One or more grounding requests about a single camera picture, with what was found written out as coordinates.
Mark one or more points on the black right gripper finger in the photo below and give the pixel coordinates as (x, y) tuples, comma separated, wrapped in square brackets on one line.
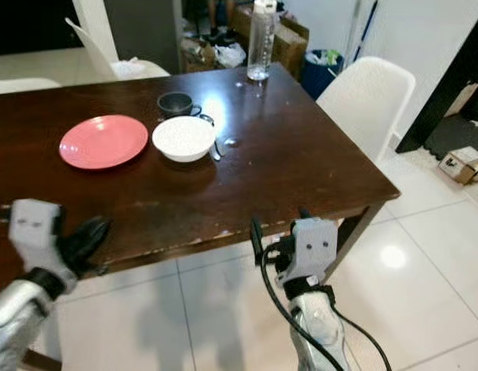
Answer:
[(259, 241), (305, 214)]

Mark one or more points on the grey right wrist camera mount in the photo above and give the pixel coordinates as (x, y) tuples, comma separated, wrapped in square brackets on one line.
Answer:
[(316, 247)]

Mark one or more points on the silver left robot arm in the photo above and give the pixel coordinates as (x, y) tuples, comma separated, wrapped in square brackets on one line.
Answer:
[(22, 317)]

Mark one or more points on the clear water bottle white lid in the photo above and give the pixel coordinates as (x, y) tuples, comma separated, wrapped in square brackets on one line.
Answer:
[(261, 46)]

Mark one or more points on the blue waste bin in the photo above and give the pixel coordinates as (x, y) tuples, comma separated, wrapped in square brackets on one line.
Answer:
[(320, 77)]

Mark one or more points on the large cardboard box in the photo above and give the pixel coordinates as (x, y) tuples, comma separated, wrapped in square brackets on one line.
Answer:
[(293, 46)]

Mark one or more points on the person's legs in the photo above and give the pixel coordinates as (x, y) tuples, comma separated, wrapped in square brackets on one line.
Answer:
[(221, 19)]

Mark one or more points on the small cardboard box on floor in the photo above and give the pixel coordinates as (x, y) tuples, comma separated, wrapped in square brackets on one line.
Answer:
[(463, 166)]

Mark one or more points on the grey cup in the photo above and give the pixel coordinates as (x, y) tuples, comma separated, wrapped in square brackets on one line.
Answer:
[(175, 103)]

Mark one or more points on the metal spoon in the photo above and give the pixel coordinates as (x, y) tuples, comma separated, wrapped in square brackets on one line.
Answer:
[(217, 148)]

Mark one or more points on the black foam floor mat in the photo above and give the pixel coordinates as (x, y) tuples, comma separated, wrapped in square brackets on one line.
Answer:
[(455, 135)]

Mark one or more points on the white bowl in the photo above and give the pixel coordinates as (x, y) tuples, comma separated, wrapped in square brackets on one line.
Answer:
[(183, 137)]

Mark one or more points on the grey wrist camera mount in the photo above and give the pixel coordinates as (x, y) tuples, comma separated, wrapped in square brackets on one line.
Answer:
[(316, 247), (34, 232)]

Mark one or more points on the white crumpled plastic bag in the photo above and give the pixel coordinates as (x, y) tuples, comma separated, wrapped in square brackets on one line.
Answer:
[(231, 56)]

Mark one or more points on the translucent plastic bag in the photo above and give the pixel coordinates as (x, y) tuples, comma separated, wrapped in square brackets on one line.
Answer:
[(131, 68)]

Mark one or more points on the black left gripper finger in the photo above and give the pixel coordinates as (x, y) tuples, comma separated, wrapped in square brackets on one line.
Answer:
[(84, 230), (100, 236)]

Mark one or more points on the pink plate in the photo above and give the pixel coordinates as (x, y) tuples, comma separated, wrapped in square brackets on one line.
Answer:
[(104, 141)]

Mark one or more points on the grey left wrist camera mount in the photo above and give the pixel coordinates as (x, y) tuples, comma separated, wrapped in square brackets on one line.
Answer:
[(34, 232)]

